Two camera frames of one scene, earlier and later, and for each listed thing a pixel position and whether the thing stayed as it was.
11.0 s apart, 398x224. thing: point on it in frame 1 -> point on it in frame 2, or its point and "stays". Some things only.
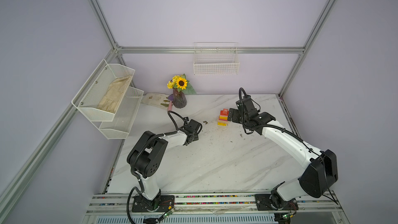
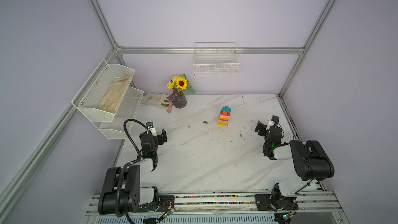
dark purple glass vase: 179,99 stays
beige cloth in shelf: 111,100 stays
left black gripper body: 196,137 -> 155,149
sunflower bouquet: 182,84 stays
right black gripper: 233,112 -> 262,128
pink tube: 170,107 stays
